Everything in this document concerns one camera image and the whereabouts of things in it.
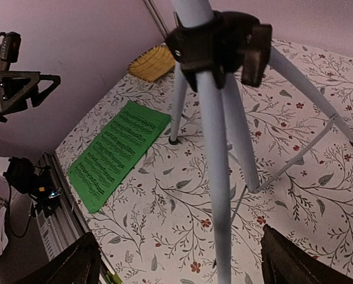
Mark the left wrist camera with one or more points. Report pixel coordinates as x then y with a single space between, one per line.
9 49

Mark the aluminium corner post left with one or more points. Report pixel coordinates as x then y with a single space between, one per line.
157 18

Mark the green sheet music stack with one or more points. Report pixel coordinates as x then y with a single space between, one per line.
113 153

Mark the aluminium front rail frame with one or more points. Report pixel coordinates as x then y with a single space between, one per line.
66 224

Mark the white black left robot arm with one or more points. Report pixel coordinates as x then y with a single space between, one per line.
19 173

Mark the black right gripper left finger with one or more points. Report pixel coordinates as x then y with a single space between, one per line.
79 263

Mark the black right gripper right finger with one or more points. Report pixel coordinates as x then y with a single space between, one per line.
285 262

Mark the white perforated music stand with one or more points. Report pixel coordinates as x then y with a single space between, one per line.
209 47

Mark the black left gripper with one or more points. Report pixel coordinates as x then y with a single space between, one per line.
17 87

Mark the woven bamboo tray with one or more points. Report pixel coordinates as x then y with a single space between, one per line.
152 64

